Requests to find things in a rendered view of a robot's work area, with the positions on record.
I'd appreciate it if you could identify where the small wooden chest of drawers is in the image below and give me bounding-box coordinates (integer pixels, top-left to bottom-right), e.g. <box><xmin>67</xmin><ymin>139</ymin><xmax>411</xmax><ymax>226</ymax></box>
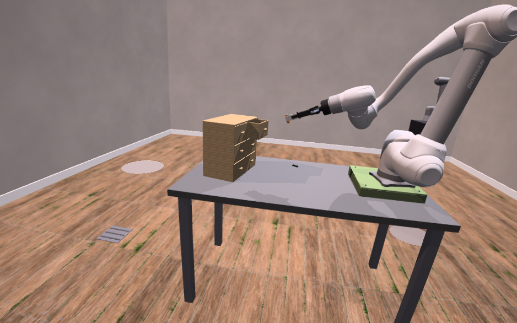
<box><xmin>203</xmin><ymin>114</ymin><xmax>258</xmax><ymax>182</ymax></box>

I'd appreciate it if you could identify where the brown wooden drawer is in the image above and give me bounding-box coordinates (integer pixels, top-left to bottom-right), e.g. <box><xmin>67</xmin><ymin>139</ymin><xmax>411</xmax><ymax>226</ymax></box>
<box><xmin>234</xmin><ymin>157</ymin><xmax>246</xmax><ymax>180</ymax></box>
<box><xmin>246</xmin><ymin>138</ymin><xmax>256</xmax><ymax>155</ymax></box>
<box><xmin>234</xmin><ymin>140</ymin><xmax>246</xmax><ymax>162</ymax></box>
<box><xmin>247</xmin><ymin>119</ymin><xmax>268</xmax><ymax>140</ymax></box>
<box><xmin>245</xmin><ymin>151</ymin><xmax>256</xmax><ymax>171</ymax></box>
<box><xmin>235</xmin><ymin>122</ymin><xmax>247</xmax><ymax>144</ymax></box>

